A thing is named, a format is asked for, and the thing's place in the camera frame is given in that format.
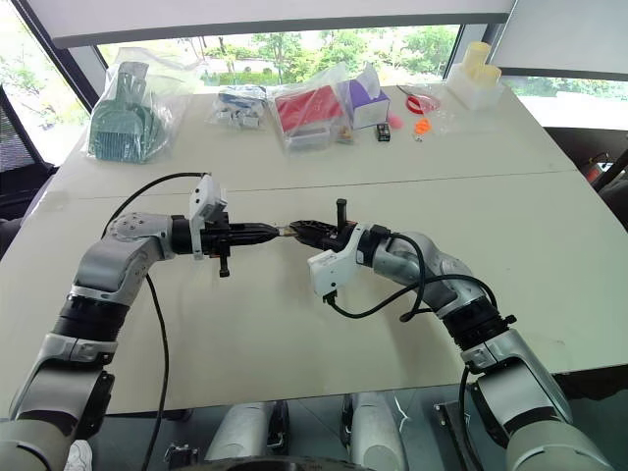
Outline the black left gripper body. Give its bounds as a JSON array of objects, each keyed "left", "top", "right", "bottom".
[{"left": 199, "top": 213, "right": 236, "bottom": 280}]

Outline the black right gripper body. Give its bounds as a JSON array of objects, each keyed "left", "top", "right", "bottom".
[{"left": 320, "top": 197, "right": 356, "bottom": 253}]

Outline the bagged red and white box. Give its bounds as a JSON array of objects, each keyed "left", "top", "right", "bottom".
[{"left": 271, "top": 80, "right": 345, "bottom": 154}]

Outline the bag of small white parts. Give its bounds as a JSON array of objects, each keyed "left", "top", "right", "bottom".
[{"left": 209, "top": 84, "right": 270, "bottom": 131}]

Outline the purple tissue box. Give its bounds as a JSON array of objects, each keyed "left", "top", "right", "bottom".
[{"left": 341, "top": 62, "right": 393, "bottom": 131}]

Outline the bag of green plastic dustpans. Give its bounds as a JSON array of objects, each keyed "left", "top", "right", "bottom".
[{"left": 86, "top": 59, "right": 176, "bottom": 166}]

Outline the silver rounded leg shell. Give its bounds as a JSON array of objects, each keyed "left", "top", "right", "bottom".
[
  {"left": 348, "top": 391, "right": 407, "bottom": 471},
  {"left": 204, "top": 400, "right": 276, "bottom": 463}
]

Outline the white holder with cream cylinders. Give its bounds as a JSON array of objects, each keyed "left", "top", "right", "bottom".
[{"left": 445, "top": 40, "right": 507, "bottom": 110}]

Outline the wide white roller blind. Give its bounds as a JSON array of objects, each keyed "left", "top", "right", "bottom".
[{"left": 9, "top": 0, "right": 519, "bottom": 50}]

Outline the white shoe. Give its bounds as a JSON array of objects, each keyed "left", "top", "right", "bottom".
[{"left": 63, "top": 439, "right": 94, "bottom": 471}]

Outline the narrow white roller blind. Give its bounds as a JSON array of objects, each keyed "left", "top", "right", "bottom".
[{"left": 488, "top": 0, "right": 628, "bottom": 82}]

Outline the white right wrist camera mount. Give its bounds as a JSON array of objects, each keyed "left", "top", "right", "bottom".
[{"left": 307, "top": 223, "right": 368, "bottom": 299}]

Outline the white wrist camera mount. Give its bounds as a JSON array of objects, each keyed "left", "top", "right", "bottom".
[
  {"left": 188, "top": 176, "right": 230, "bottom": 262},
  {"left": 307, "top": 223, "right": 368, "bottom": 299}
]

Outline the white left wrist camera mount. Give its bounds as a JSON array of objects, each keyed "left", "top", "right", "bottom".
[{"left": 188, "top": 176, "right": 230, "bottom": 262}]

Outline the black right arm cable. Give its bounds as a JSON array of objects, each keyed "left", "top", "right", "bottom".
[{"left": 326, "top": 233, "right": 499, "bottom": 471}]

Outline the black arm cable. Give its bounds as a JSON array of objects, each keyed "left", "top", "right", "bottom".
[
  {"left": 100, "top": 171, "right": 213, "bottom": 471},
  {"left": 326, "top": 233, "right": 499, "bottom": 471}
]

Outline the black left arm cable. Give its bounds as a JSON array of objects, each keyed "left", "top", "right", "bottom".
[{"left": 100, "top": 171, "right": 213, "bottom": 471}]

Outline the red ring in clear bag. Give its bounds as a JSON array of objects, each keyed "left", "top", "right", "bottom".
[{"left": 394, "top": 82, "right": 445, "bottom": 118}]

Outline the small metal bracket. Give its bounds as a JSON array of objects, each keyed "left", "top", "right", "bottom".
[{"left": 163, "top": 441, "right": 199, "bottom": 466}]

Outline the black metal base plate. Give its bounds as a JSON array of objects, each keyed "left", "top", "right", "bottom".
[{"left": 433, "top": 397, "right": 480, "bottom": 471}]

